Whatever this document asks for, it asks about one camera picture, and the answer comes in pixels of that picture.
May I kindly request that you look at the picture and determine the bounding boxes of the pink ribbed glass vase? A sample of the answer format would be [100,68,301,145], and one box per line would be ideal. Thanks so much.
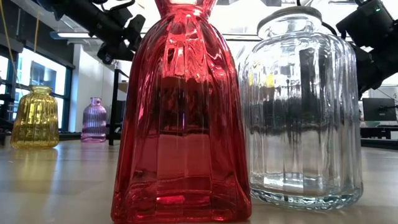
[80,96,108,143]

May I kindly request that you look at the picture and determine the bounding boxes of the clear ribbed glass jar vase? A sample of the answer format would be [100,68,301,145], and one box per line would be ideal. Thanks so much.
[238,6,364,211]

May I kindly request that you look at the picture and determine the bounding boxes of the yellow ribbed glass vase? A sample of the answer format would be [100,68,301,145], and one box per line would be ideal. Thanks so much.
[10,85,60,149]

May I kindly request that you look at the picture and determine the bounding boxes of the red flared square glass vase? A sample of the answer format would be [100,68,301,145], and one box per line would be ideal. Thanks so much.
[110,0,252,224]

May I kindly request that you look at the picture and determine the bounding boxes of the black ceiling spotlight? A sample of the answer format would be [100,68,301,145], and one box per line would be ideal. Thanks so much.
[98,51,116,65]

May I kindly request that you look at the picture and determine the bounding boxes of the long ceiling light fixture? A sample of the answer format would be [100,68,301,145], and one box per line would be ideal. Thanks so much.
[49,30,97,40]

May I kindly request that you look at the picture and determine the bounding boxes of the black computer monitor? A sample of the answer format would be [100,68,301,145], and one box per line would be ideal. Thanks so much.
[362,98,398,122]

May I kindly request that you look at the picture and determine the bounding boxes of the black desk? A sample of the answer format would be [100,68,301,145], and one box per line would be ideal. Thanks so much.
[360,124,398,141]

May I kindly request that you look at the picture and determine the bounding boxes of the black equipment rack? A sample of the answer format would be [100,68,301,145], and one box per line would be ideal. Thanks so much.
[0,93,15,146]

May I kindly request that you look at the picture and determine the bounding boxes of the wooden shelf black metal frame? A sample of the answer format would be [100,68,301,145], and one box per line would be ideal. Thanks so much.
[108,68,131,146]

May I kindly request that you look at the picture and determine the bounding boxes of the large window dark frame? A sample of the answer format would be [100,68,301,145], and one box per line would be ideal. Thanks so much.
[0,46,74,131]

